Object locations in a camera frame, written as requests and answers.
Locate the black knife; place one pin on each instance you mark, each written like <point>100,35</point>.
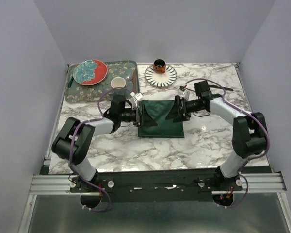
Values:
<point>219,87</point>

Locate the silver spoon on tray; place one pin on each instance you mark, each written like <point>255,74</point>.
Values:
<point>129,78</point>

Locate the green handled utensil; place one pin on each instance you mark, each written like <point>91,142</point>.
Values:
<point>71,81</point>

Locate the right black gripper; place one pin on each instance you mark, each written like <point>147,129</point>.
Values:
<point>182,115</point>

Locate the floral teal serving tray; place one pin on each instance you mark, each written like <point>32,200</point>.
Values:
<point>78,93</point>

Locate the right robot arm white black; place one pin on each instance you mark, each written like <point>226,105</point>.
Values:
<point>250,139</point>

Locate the red and teal plate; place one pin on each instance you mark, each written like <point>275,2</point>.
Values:
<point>90,72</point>

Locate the aluminium frame rail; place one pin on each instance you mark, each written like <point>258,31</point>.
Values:
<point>60,185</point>

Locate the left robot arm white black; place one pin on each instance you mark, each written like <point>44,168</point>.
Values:
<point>73,141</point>

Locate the brown glazed cup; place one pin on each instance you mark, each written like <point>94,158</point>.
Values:
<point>159,66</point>

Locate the dark green cloth napkin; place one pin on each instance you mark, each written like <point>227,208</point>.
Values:
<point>158,110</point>

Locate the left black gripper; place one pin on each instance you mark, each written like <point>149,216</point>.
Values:
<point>143,117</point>

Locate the cream mug with teal handle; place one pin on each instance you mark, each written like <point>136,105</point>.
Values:
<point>118,84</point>

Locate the white striped saucer plate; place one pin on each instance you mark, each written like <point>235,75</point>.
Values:
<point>161,80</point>

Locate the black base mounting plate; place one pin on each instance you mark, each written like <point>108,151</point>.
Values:
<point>203,185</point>

